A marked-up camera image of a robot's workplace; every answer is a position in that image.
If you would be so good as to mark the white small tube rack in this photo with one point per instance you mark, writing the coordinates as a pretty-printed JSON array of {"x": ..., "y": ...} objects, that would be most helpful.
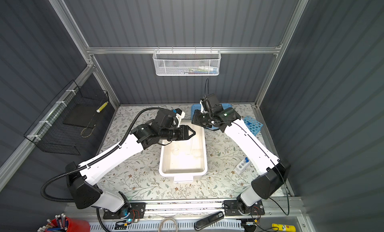
[{"x": 241, "y": 167}]

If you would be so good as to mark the blue plastic bin lid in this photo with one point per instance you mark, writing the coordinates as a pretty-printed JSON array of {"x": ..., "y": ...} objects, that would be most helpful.
[{"x": 198, "y": 107}]

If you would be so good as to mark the red pen cup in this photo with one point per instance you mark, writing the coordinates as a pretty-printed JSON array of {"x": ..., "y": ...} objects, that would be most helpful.
[{"x": 62, "y": 223}]

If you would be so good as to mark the white wire wall basket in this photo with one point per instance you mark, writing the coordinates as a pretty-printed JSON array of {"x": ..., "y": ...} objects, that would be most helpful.
[{"x": 187, "y": 64}]

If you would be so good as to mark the black handheld device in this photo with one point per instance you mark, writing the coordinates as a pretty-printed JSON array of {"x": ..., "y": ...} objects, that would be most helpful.
[{"x": 209, "y": 220}]

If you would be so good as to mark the black wire wall basket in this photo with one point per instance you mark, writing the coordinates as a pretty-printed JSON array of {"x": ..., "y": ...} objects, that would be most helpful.
[{"x": 72, "y": 126}]

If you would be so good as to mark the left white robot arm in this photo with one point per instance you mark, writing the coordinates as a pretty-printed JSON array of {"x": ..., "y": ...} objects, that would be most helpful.
[{"x": 83, "y": 178}]

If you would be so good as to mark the blue test tube rack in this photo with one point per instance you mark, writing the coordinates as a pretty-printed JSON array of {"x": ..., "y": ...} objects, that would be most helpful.
[{"x": 253, "y": 125}]

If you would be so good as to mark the yellow bottle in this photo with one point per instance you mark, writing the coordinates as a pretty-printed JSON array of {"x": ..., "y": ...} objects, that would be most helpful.
[{"x": 283, "y": 228}]

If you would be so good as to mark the white plastic storage bin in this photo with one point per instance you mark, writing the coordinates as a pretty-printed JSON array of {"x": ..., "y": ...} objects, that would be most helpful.
[{"x": 184, "y": 168}]

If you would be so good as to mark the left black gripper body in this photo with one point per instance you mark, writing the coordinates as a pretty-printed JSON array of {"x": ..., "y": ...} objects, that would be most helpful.
[{"x": 175, "y": 134}]

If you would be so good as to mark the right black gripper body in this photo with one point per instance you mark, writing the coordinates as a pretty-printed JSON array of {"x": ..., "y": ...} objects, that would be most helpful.
[{"x": 201, "y": 119}]

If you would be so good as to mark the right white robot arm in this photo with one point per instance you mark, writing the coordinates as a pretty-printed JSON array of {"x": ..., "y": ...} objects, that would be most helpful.
[{"x": 272, "y": 171}]

